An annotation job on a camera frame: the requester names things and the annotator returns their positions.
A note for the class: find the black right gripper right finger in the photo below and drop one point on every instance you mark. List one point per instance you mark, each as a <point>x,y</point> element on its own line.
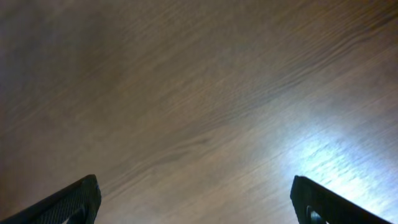
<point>313,203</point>

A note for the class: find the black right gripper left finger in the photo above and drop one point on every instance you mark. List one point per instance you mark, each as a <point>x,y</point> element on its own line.
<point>77,203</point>

